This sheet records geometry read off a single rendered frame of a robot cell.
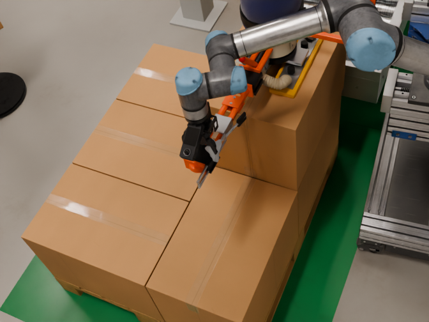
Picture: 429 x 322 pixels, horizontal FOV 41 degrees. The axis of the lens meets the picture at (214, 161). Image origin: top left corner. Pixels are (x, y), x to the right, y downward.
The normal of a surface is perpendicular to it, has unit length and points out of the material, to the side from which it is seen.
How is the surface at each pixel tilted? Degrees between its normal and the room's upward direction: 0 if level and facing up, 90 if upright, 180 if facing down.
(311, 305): 0
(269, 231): 0
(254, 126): 90
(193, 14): 90
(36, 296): 0
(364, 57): 86
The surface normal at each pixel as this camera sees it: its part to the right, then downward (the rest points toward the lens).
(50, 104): -0.13, -0.58
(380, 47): 0.00, 0.79
